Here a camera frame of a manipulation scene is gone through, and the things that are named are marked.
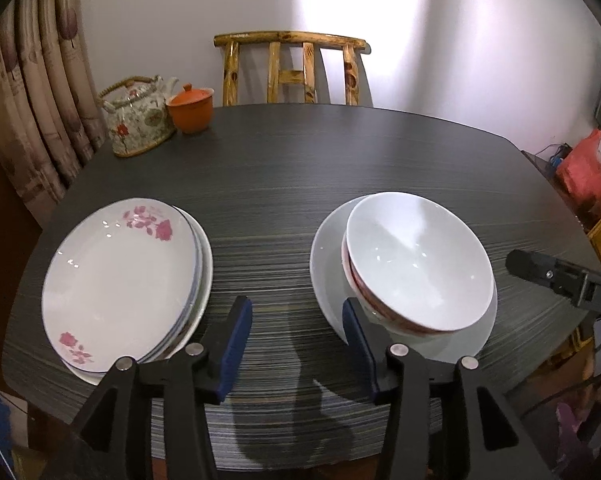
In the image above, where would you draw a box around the orange lidded tea cup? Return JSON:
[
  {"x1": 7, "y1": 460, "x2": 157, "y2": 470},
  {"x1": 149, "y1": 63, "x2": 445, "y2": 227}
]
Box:
[{"x1": 166, "y1": 84, "x2": 214, "y2": 134}]

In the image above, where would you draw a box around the large white floral plate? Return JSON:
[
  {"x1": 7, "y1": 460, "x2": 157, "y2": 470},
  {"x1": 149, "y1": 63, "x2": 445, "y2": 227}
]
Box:
[{"x1": 59, "y1": 198, "x2": 215, "y2": 387}]

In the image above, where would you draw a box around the large white floral bowl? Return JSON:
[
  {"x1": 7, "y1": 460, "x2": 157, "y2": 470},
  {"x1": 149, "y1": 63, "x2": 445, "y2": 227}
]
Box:
[{"x1": 341, "y1": 237, "x2": 449, "y2": 336}]

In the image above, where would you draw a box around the beige patterned curtain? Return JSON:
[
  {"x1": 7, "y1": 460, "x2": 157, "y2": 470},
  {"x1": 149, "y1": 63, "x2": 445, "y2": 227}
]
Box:
[{"x1": 0, "y1": 0, "x2": 106, "y2": 226}]

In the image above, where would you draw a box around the red plastic bag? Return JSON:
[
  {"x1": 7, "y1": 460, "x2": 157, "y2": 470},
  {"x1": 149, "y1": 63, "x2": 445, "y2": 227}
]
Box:
[{"x1": 555, "y1": 129, "x2": 601, "y2": 218}]

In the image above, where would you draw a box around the floral ceramic teapot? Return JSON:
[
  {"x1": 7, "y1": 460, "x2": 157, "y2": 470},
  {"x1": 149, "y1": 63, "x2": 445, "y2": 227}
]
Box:
[{"x1": 96, "y1": 75, "x2": 179, "y2": 158}]

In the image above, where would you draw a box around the bamboo wooden chair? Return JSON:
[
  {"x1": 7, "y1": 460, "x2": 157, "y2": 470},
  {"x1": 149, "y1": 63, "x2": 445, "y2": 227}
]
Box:
[{"x1": 212, "y1": 29, "x2": 373, "y2": 108}]

